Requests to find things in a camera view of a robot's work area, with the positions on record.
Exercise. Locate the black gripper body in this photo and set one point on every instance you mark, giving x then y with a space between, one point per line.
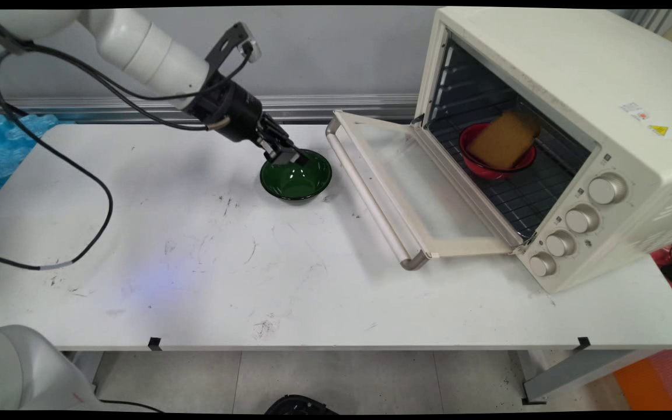
234 111

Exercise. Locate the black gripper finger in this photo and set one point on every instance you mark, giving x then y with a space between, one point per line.
283 144
272 156

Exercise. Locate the dark green bowl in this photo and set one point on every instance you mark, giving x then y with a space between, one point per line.
298 181

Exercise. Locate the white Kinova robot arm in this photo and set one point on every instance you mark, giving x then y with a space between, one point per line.
143 49

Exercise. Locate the glass oven door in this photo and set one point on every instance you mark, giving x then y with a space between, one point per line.
423 192

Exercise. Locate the red bowl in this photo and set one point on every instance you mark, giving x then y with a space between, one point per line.
482 163

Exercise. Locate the black tape piece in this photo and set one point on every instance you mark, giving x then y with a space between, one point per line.
154 343
584 343

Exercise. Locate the brown toast slice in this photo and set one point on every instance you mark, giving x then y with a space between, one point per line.
505 140

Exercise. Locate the black object on floor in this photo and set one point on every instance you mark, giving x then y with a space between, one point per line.
300 405

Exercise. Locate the cream toaster oven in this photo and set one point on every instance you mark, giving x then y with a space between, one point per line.
575 76

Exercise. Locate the large silver oven knob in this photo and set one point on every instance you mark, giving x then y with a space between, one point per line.
606 188

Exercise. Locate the white label sticker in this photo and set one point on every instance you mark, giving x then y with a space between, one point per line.
633 111

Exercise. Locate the grey table leg beam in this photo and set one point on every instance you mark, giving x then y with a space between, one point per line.
581 370

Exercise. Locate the yellow warning sticker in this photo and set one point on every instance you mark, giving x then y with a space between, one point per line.
658 130

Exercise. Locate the orange floor panel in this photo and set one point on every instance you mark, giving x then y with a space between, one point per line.
645 385

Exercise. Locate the aluminium rail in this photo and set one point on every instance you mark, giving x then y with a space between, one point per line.
324 108

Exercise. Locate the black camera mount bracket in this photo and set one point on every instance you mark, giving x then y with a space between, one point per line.
222 49

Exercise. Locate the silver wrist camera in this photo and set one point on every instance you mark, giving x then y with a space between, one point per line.
251 46

